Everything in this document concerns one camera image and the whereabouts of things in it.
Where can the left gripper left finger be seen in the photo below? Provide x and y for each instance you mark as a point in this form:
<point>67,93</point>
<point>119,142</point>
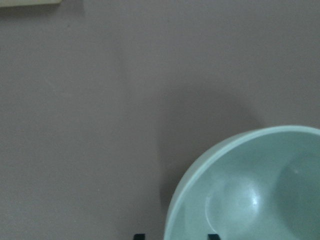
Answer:
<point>139,236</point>

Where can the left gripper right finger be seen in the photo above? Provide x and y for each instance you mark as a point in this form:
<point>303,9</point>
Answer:
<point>213,236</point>

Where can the green bowl robot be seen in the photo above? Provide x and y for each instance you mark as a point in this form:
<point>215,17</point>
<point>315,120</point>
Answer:
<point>262,184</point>

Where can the bamboo cutting board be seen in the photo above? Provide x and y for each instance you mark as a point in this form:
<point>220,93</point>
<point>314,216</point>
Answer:
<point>22,3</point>

